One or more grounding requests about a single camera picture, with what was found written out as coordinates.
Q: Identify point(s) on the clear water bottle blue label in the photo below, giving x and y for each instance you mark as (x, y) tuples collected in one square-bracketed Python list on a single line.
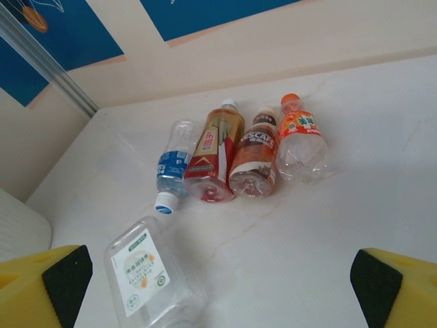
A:
[(172, 164)]

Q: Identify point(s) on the aluminium frame post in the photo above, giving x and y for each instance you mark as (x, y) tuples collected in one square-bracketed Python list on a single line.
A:
[(51, 65)]

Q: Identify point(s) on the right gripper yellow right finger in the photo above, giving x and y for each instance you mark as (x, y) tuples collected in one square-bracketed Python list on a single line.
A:
[(403, 294)]

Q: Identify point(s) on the square clear bottle white label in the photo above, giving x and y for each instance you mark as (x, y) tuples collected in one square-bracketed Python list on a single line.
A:
[(140, 270)]

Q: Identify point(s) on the brown Nescafe coffee bottle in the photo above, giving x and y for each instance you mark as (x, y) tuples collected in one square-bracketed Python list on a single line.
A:
[(254, 153)]

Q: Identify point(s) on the orange label bottle orange cap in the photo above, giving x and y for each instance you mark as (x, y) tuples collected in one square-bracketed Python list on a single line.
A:
[(300, 126)]

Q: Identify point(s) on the cream round bin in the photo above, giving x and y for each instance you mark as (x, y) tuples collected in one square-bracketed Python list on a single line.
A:
[(20, 225)]

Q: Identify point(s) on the red gold tea bottle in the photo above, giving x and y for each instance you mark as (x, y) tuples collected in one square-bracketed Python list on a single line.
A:
[(211, 147)]

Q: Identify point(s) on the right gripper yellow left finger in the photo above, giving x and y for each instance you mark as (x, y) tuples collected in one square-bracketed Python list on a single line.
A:
[(34, 294)]

